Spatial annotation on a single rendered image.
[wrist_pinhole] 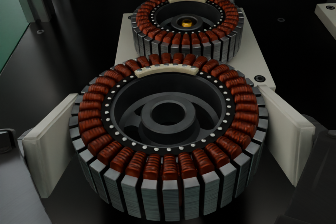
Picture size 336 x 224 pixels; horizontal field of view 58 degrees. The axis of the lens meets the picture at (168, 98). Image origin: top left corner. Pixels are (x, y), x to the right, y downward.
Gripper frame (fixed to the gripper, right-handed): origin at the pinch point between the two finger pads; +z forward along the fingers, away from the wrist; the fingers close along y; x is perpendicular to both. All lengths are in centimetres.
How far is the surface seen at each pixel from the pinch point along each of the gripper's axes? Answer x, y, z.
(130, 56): 1.7, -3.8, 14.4
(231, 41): 3.1, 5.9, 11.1
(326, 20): 4.0, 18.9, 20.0
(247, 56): 1.3, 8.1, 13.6
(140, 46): 3.0, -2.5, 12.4
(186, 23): 4.7, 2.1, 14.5
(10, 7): 7.6, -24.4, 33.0
